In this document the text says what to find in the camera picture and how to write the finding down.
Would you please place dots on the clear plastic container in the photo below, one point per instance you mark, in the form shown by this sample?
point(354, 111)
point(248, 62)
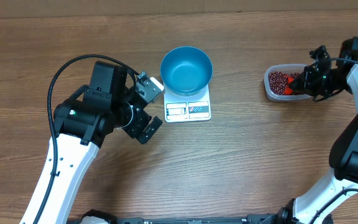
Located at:
point(285, 68)

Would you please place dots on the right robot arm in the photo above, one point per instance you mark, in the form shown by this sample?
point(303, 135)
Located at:
point(341, 181)

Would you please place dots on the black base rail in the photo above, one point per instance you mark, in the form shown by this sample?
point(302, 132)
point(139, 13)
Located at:
point(99, 217)

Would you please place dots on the blue bowl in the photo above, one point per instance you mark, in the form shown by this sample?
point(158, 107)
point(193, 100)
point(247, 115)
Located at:
point(186, 70)

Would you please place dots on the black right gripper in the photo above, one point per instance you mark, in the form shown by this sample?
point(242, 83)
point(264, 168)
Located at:
point(304, 81)

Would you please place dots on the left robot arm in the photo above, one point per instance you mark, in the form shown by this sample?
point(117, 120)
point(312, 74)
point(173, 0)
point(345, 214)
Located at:
point(114, 99)

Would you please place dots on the white kitchen scale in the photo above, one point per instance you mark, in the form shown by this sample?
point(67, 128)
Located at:
point(179, 109)

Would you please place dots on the red beans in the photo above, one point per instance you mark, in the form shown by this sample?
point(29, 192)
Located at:
point(277, 81)

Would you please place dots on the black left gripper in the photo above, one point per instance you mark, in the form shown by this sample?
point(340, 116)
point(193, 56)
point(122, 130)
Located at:
point(144, 119)

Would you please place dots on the red measuring scoop blue handle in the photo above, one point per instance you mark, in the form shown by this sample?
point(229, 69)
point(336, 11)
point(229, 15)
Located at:
point(288, 90)

